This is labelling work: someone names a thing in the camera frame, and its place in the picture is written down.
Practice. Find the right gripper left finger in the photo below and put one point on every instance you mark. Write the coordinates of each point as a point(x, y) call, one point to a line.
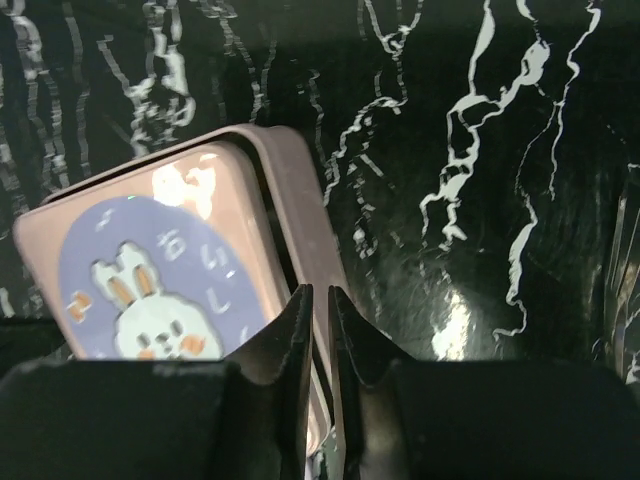
point(244, 417)

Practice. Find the clear plastic tongs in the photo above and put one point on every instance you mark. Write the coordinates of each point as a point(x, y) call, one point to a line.
point(618, 342)

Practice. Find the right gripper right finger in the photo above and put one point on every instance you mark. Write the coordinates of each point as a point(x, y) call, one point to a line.
point(398, 417)

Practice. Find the pink tin lid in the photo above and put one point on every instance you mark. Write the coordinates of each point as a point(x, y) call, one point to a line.
point(188, 253)

